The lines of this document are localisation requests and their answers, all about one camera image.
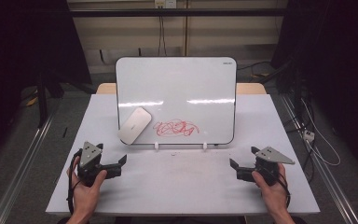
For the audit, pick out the white whiteboard eraser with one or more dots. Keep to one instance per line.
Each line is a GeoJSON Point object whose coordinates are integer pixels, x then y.
{"type": "Point", "coordinates": [134, 125]}

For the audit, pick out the white power strip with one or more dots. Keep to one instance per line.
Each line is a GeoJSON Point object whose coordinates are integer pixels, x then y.
{"type": "Point", "coordinates": [308, 135]}

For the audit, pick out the black metal stand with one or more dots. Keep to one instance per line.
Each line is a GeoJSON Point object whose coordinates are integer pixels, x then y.
{"type": "Point", "coordinates": [42, 99]}

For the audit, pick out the small black stick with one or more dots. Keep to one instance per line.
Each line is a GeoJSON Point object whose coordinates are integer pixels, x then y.
{"type": "Point", "coordinates": [64, 132]}

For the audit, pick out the white whiteboard with black rim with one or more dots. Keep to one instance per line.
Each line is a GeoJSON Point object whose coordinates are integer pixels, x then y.
{"type": "Point", "coordinates": [180, 84]}

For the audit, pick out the aluminium floor rail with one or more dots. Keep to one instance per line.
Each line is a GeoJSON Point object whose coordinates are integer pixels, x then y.
{"type": "Point", "coordinates": [18, 174]}
{"type": "Point", "coordinates": [326, 177]}

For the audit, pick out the white wall socket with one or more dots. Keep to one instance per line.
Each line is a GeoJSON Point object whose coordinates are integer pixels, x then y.
{"type": "Point", "coordinates": [165, 3]}

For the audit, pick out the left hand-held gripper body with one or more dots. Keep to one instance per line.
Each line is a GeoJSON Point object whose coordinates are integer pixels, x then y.
{"type": "Point", "coordinates": [90, 154]}

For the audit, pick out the light wooden table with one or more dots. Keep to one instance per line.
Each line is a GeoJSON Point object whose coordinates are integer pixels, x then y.
{"type": "Point", "coordinates": [105, 88]}

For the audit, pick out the person's left hand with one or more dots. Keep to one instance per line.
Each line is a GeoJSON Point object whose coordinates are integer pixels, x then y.
{"type": "Point", "coordinates": [84, 199]}

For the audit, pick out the thin vertical pole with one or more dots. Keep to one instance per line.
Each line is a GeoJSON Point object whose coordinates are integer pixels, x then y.
{"type": "Point", "coordinates": [186, 31]}

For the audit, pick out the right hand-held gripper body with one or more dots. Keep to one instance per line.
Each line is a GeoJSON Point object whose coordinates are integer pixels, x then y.
{"type": "Point", "coordinates": [272, 155]}

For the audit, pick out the person's right hand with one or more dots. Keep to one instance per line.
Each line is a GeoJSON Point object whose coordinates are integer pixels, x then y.
{"type": "Point", "coordinates": [273, 197]}

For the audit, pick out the black horizontal bar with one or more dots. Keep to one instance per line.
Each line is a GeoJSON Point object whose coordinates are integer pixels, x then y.
{"type": "Point", "coordinates": [174, 12]}

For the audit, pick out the black curtain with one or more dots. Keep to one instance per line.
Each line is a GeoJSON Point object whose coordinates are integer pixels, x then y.
{"type": "Point", "coordinates": [21, 46]}
{"type": "Point", "coordinates": [338, 62]}

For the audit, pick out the white whiteboard foot clip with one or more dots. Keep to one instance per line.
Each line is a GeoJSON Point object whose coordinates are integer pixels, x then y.
{"type": "Point", "coordinates": [156, 146]}
{"type": "Point", "coordinates": [205, 146]}

